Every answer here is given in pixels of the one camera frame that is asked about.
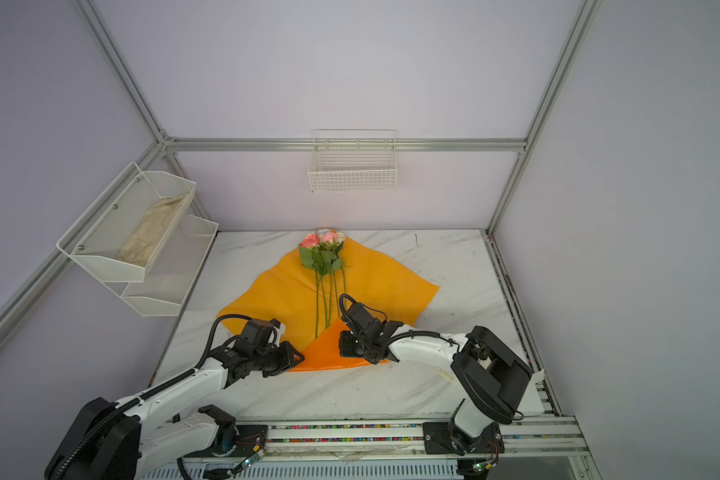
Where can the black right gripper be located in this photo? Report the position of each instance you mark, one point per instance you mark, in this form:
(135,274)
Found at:
(344,350)

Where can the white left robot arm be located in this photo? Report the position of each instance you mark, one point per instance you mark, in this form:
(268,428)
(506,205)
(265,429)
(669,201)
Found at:
(137,434)

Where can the beige cloth glove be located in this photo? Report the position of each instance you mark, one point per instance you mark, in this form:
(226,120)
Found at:
(143,242)

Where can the aluminium frame crossbar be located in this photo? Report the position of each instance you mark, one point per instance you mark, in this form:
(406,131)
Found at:
(308,144)

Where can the orange wrapping paper sheet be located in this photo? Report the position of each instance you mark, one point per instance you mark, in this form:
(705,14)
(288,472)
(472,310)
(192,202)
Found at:
(308,304)

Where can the aluminium frame post right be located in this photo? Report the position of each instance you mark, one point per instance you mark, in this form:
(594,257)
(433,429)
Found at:
(571,47)

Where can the white mesh shelf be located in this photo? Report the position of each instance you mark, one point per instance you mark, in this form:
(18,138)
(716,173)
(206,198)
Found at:
(169,282)
(95,238)

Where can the lower white mesh shelf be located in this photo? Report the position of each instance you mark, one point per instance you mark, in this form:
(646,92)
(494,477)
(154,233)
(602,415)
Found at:
(169,282)

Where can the cream printed ribbon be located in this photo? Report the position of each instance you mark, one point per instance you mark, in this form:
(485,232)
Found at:
(537,377)

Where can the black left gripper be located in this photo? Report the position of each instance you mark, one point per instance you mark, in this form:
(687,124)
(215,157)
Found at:
(288,361)

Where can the aluminium frame post left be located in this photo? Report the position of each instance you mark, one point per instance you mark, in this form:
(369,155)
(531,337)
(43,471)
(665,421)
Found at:
(105,41)

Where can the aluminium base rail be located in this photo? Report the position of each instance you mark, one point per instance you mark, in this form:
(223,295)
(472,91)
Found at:
(540,447)

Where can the upper white mesh shelf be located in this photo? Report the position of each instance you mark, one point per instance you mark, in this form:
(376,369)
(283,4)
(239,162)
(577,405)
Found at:
(95,238)

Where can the white wire wall basket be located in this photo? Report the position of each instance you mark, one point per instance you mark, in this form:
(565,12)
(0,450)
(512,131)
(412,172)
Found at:
(340,171)

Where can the aluminium frame post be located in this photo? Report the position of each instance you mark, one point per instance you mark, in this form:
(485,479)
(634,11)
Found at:
(571,47)
(105,41)

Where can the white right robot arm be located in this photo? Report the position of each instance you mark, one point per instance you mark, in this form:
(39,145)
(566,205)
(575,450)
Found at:
(493,378)

